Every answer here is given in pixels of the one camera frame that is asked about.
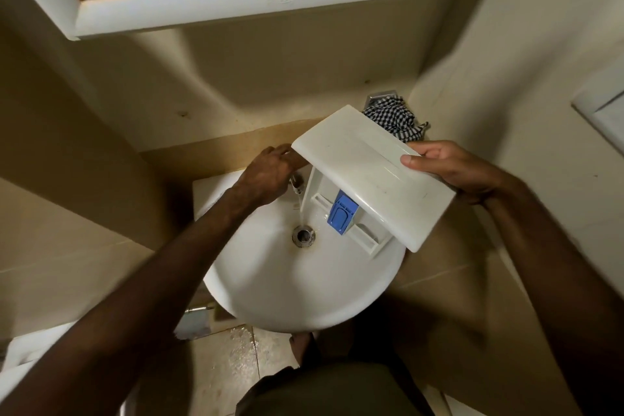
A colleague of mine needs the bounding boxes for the person's left hand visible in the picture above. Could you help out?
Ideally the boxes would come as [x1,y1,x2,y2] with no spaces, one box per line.
[233,143,310,211]

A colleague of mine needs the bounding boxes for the person's right hand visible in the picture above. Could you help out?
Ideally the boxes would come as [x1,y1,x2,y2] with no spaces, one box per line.
[399,140,515,207]

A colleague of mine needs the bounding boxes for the black white checkered cloth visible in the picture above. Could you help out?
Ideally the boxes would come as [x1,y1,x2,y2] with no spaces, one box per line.
[362,95,431,144]

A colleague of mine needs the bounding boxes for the white detergent drawer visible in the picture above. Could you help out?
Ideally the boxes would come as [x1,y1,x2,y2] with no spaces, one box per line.
[291,104,457,258]

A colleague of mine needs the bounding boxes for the person's right forearm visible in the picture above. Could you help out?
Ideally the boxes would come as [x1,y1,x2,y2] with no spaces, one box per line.
[482,176,624,416]

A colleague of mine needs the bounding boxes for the person's left forearm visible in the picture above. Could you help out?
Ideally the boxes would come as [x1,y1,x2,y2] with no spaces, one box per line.
[0,184,267,416]

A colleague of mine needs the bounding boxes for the person's dark shorts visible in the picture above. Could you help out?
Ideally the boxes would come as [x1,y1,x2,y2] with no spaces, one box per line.
[235,322,435,416]

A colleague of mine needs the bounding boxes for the white ceramic sink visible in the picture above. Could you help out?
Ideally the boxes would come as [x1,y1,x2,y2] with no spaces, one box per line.
[192,169,408,333]

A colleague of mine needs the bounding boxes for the chrome soap dish holder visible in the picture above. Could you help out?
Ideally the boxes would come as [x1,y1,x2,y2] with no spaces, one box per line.
[364,88,397,107]

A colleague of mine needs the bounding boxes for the chrome toilet paper holder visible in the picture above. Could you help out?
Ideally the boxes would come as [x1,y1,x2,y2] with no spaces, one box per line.
[173,303,218,341]

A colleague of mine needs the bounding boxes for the white toilet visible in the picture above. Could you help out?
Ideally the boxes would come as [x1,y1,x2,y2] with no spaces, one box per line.
[0,322,74,402]

